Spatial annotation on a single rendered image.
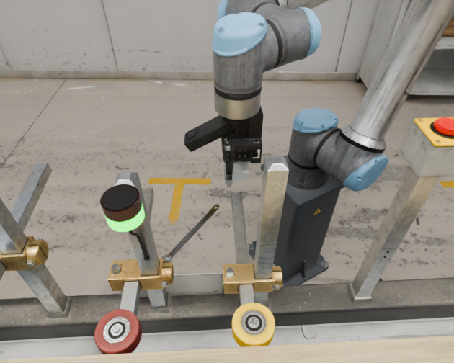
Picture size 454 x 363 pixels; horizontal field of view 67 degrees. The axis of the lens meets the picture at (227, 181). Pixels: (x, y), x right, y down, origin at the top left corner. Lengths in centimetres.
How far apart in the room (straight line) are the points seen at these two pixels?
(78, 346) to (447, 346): 83
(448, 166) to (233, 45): 39
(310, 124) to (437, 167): 64
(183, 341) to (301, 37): 77
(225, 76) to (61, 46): 300
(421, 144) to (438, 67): 315
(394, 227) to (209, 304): 48
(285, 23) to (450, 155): 35
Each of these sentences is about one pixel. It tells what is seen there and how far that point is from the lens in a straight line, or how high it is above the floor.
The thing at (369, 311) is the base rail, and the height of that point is 69.
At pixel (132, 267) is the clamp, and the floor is 87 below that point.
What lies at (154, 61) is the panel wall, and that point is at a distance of 335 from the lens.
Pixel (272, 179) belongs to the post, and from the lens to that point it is 57.
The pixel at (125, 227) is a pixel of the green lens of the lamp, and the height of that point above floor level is 111.
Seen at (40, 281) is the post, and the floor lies 87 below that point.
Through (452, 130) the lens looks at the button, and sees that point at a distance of 62.
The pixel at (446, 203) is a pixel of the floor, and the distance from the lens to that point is 247.
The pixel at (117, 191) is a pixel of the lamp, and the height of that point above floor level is 115.
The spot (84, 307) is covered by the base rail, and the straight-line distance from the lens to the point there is 99.
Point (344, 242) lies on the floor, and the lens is 200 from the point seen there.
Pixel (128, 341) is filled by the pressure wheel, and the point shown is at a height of 91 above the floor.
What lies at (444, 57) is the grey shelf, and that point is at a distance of 374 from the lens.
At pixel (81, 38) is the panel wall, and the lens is 345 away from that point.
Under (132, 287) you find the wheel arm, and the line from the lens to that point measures 79.
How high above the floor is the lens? 153
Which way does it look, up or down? 44 degrees down
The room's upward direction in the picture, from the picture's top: straight up
